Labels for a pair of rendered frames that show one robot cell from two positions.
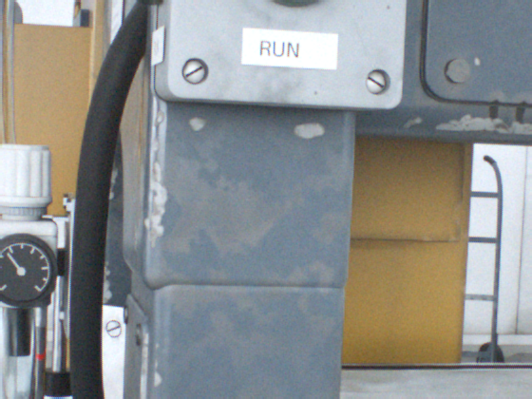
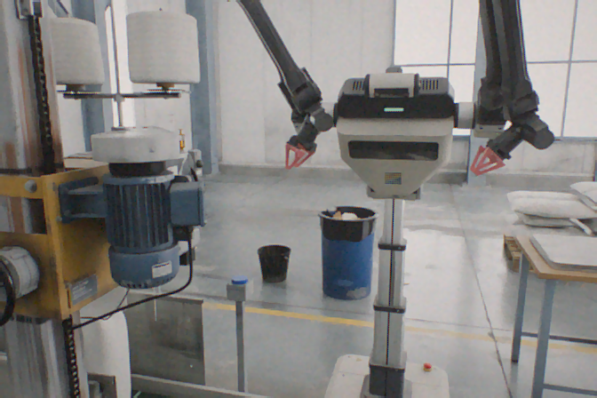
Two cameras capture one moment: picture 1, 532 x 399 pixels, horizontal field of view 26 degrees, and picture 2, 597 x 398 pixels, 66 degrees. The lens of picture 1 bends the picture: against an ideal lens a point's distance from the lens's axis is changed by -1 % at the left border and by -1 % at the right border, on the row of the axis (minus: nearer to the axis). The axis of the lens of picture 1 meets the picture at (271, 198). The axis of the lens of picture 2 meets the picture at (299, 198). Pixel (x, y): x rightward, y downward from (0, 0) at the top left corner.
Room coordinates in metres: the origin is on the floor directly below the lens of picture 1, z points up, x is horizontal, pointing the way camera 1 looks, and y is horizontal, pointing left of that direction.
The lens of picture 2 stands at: (1.57, 1.05, 1.48)
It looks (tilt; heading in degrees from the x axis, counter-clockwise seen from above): 12 degrees down; 208
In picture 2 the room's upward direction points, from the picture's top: straight up
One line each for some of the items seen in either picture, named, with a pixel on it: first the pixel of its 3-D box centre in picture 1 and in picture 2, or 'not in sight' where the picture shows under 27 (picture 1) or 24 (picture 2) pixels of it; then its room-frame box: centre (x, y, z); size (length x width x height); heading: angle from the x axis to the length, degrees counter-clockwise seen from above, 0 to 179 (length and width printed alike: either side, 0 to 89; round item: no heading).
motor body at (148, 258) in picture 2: not in sight; (142, 227); (0.85, 0.27, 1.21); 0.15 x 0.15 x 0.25
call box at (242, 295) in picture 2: not in sight; (240, 289); (0.26, 0.11, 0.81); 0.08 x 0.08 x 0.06; 13
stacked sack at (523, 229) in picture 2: not in sight; (550, 234); (-3.02, 1.19, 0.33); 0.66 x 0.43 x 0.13; 103
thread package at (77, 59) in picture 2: not in sight; (72, 52); (0.77, -0.02, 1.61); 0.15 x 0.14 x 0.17; 103
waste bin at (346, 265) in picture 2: not in sight; (347, 251); (-1.72, -0.25, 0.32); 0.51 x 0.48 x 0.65; 13
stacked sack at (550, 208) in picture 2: not in sight; (551, 207); (-3.06, 1.18, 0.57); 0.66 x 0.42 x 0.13; 95
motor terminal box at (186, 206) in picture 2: not in sight; (188, 208); (0.79, 0.35, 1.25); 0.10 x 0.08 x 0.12; 38
